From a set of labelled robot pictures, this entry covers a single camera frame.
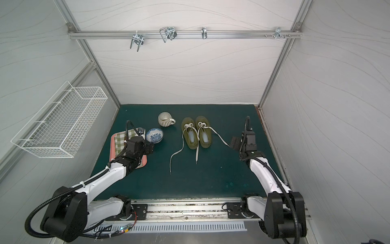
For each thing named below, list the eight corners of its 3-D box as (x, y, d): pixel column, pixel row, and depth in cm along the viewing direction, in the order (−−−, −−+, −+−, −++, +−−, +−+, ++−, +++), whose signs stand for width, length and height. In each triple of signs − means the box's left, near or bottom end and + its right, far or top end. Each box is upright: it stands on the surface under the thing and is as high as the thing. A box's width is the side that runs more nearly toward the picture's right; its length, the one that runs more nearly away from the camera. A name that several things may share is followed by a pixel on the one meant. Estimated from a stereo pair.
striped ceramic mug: (158, 127, 107) (156, 122, 103) (160, 116, 114) (159, 111, 110) (174, 127, 108) (173, 122, 103) (176, 116, 114) (175, 111, 110)
